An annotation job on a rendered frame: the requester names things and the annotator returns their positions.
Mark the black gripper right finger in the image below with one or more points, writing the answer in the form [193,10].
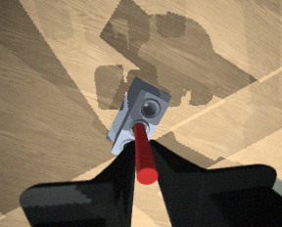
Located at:
[186,187]

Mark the red peg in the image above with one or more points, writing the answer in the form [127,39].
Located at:
[146,171]

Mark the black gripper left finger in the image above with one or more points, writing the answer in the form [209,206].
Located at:
[109,195]

